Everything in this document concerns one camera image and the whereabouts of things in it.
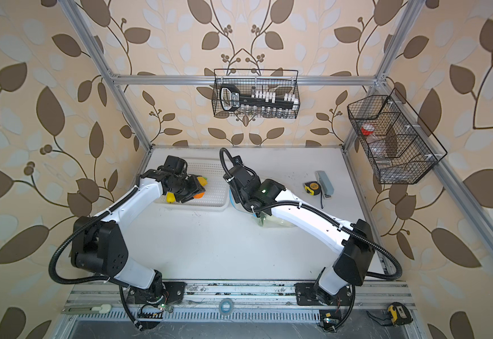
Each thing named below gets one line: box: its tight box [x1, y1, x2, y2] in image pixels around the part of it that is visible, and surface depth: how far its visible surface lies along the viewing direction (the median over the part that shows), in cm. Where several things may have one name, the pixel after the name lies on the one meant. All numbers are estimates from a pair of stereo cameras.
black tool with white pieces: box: [218, 83, 299, 112], surface depth 84 cm
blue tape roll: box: [218, 298, 234, 316], surface depth 74 cm
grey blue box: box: [315, 170, 335, 199], surface depth 101 cm
